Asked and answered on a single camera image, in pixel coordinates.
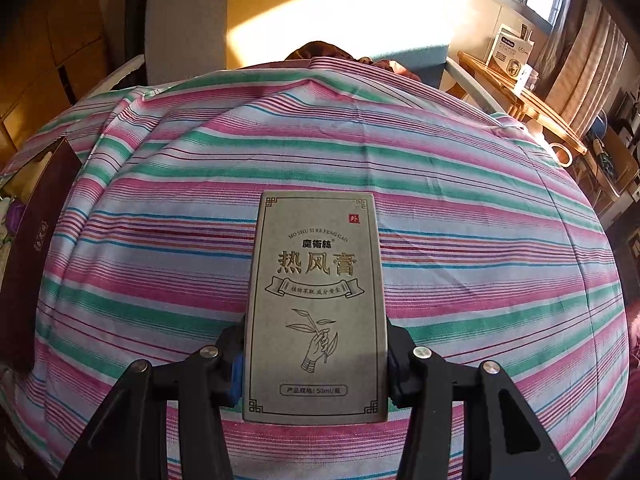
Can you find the brown cloth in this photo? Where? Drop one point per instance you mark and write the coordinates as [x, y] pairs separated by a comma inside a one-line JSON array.
[[320, 50]]

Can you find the wooden wardrobe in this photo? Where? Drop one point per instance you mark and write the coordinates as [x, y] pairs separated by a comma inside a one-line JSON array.
[[50, 60]]

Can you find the cardboard box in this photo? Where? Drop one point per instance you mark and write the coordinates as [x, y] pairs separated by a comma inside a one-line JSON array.
[[620, 160]]

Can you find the striped brown curtain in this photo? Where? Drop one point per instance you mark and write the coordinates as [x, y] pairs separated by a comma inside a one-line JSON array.
[[585, 70]]

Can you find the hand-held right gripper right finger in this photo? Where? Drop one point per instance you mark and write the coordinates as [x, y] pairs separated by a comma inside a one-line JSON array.
[[395, 380]]

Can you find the wooden side table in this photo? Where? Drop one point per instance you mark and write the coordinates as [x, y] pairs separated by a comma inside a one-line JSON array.
[[542, 107]]

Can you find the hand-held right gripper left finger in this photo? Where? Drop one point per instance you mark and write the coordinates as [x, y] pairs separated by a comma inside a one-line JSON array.
[[234, 380]]

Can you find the black rolled mat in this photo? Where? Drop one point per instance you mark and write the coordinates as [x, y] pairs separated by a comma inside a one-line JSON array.
[[140, 10]]

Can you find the grey yellow blue mattress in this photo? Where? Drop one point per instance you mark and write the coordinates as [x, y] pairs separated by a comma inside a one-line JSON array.
[[185, 20]]

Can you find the white mug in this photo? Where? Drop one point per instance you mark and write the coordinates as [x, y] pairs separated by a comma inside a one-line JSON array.
[[562, 155]]

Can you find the striped blanket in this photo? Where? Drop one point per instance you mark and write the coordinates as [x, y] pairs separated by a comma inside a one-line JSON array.
[[450, 210]]

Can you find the white foam board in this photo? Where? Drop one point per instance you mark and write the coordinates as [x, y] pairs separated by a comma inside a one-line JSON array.
[[122, 71]]

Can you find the beige ointment box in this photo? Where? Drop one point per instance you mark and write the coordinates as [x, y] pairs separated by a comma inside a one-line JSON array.
[[315, 310]]

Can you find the gold tin box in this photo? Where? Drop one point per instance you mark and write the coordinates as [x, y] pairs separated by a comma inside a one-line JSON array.
[[35, 260]]

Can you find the grey bed rail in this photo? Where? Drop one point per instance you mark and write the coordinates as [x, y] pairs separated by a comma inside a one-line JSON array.
[[470, 82]]

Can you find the white carton box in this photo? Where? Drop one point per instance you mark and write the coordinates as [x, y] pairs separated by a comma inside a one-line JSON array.
[[507, 52]]

